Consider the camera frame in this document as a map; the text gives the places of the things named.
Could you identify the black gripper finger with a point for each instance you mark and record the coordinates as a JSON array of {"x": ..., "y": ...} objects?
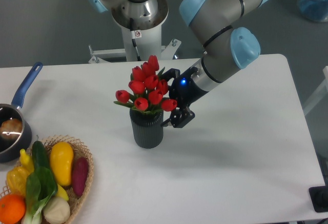
[
  {"x": 170, "y": 74},
  {"x": 179, "y": 117}
]

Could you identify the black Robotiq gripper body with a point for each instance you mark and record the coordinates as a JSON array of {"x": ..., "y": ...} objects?
[{"x": 184, "y": 89}]

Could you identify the red tulip bouquet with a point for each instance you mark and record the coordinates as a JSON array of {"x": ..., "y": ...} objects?
[{"x": 148, "y": 90}]

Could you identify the dark grey ribbed vase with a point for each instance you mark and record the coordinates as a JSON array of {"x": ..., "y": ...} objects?
[{"x": 147, "y": 129}]

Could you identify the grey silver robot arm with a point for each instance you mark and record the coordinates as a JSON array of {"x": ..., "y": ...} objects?
[{"x": 227, "y": 50}]

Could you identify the purple sweet potato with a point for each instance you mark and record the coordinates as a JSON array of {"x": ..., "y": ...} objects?
[{"x": 79, "y": 175}]

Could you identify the yellow mango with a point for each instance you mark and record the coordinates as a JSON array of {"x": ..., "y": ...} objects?
[{"x": 61, "y": 161}]

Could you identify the woven wicker basket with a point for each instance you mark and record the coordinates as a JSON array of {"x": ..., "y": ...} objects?
[{"x": 80, "y": 150}]

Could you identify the dark green cucumber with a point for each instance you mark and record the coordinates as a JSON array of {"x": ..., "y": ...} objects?
[{"x": 40, "y": 156}]

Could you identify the beige garlic bulb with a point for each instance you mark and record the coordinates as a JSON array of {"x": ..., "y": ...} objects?
[{"x": 57, "y": 210}]

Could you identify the green bok choy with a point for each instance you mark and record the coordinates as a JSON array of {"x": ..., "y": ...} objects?
[{"x": 40, "y": 187}]

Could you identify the black device at edge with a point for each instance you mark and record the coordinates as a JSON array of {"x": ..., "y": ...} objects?
[{"x": 318, "y": 197}]

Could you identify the brown bun in saucepan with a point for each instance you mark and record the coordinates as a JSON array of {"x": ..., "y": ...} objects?
[{"x": 11, "y": 129}]

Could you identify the yellow bell pepper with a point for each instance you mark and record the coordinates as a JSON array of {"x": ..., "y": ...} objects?
[{"x": 16, "y": 180}]

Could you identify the orange fruit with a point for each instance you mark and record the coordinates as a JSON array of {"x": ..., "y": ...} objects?
[{"x": 13, "y": 208}]

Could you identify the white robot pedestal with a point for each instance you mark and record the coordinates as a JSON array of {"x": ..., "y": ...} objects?
[{"x": 138, "y": 45}]

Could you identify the white frame at right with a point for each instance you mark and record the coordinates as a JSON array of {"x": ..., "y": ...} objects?
[{"x": 319, "y": 93}]

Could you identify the blue handled saucepan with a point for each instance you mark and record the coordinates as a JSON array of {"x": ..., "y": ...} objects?
[{"x": 10, "y": 149}]

